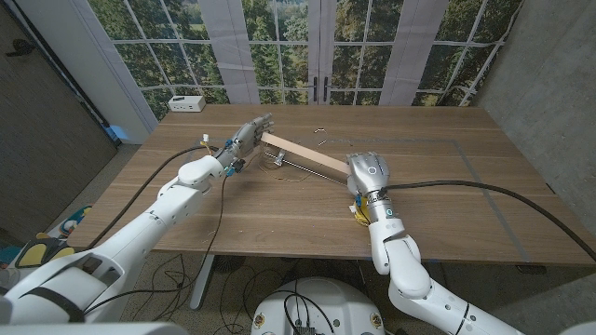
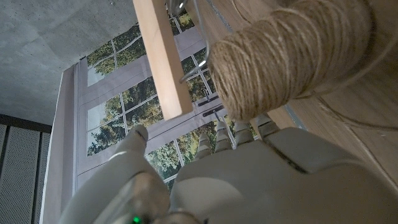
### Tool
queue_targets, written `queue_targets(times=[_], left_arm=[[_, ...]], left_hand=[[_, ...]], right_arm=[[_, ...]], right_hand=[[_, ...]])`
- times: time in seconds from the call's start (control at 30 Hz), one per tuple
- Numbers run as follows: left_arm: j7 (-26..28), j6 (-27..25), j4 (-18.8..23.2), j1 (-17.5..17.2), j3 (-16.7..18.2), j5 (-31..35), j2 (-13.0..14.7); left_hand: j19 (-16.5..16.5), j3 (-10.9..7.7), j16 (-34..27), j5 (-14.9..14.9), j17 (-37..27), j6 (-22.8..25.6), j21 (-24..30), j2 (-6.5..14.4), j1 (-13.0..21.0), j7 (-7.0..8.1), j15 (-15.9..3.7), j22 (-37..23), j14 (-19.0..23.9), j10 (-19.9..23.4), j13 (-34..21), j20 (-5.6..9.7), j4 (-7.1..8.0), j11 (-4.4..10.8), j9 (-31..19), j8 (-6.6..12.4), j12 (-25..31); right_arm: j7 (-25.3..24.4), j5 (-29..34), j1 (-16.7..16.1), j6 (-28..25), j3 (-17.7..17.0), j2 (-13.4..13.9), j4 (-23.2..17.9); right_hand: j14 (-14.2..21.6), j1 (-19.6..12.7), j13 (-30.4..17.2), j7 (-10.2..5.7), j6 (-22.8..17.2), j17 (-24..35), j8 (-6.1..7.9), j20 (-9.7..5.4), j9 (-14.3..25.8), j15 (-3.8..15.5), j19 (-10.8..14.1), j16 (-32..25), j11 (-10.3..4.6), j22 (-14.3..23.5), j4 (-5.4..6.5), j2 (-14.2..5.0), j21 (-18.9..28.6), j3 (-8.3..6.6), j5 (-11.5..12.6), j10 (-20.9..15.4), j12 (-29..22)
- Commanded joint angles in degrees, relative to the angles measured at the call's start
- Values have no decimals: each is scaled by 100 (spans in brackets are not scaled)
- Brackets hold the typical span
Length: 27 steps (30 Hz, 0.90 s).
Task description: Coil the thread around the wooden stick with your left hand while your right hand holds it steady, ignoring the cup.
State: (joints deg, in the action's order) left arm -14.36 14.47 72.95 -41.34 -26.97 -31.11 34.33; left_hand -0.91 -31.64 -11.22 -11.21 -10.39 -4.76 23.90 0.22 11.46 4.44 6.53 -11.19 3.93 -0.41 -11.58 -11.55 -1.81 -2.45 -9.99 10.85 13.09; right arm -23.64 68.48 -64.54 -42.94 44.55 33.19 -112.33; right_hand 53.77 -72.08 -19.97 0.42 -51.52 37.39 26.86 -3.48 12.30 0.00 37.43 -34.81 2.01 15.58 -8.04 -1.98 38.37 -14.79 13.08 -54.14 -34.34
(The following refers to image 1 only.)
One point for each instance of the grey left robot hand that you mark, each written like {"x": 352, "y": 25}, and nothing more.
{"x": 247, "y": 137}

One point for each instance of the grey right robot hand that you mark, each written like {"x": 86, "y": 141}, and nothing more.
{"x": 370, "y": 174}

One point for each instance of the wooden hanger stick with clips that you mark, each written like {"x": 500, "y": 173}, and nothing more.
{"x": 302, "y": 151}

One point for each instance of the jute thread strand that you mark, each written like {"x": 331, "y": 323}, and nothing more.
{"x": 293, "y": 180}

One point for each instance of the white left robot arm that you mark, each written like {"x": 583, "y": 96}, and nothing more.
{"x": 149, "y": 223}

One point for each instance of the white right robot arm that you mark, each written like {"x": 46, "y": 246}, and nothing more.
{"x": 410, "y": 274}

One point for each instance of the yellow plastic cup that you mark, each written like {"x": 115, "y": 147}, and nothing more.
{"x": 361, "y": 218}

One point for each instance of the white power strip box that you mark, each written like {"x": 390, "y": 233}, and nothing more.
{"x": 186, "y": 103}

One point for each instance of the printed forest window backdrop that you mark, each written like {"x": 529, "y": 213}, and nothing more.
{"x": 279, "y": 60}

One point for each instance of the blue floor object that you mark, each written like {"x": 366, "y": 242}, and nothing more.
{"x": 116, "y": 132}

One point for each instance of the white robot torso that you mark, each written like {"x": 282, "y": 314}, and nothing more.
{"x": 321, "y": 307}

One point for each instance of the white table leg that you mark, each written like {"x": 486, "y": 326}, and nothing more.
{"x": 202, "y": 281}

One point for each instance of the yellow and black slippers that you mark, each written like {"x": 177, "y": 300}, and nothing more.
{"x": 42, "y": 253}

